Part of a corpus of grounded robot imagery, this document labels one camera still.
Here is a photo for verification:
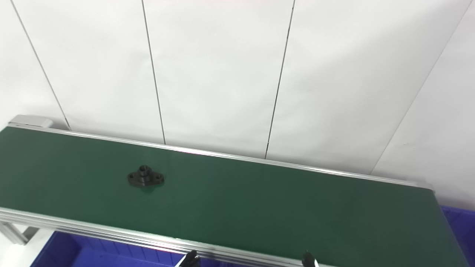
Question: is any green conveyor belt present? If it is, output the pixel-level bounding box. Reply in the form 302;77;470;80
0;126;469;267
0;115;435;267

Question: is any black flanged machine part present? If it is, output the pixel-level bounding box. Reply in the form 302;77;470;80
127;165;165;189

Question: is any long blue plastic bin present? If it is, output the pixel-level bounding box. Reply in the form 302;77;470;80
440;206;475;267

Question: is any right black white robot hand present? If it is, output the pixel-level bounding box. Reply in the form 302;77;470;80
301;251;317;267

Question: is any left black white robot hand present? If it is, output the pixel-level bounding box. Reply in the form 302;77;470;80
181;250;201;267

